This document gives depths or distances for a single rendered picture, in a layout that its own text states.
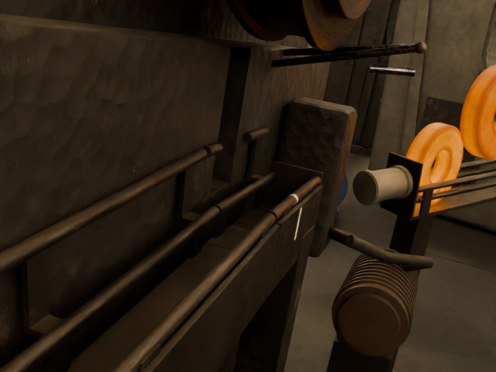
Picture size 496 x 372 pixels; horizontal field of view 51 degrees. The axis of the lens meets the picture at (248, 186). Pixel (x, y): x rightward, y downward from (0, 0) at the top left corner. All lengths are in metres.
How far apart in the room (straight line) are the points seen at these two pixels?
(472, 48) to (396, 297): 2.48
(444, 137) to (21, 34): 0.81
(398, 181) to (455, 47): 2.37
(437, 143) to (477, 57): 2.26
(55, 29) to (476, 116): 0.69
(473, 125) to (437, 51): 2.40
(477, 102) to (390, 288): 0.32
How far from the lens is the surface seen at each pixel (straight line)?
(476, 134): 0.91
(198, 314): 0.39
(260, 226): 0.51
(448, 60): 3.27
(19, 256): 0.35
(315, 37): 0.52
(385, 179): 0.91
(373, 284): 0.89
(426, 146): 0.97
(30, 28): 0.34
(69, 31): 0.36
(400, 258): 0.93
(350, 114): 0.80
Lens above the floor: 0.89
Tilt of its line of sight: 16 degrees down
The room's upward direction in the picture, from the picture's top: 10 degrees clockwise
